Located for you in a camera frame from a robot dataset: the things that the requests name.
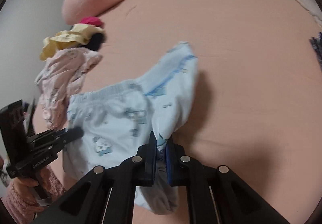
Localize light blue printed pajama pants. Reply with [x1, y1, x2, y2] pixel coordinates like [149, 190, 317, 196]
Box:
[63, 42, 198, 215]

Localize left hand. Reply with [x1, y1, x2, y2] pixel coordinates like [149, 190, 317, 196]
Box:
[13, 177, 39, 206]

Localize pink fuzzy sleeve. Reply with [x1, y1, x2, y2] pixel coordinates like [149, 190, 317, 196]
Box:
[2, 166, 66, 223]

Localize pink printed garment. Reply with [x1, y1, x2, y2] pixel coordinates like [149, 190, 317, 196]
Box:
[35, 47, 103, 129]

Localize yellow garment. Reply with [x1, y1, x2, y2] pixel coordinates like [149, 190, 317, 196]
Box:
[39, 23, 105, 61]

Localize black small garment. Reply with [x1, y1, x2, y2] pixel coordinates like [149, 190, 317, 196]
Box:
[83, 33, 106, 51]

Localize magenta garment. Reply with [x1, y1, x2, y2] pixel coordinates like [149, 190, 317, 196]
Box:
[79, 16, 104, 27]

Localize dark navy garment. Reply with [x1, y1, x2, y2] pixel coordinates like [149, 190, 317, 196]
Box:
[309, 32, 322, 69]

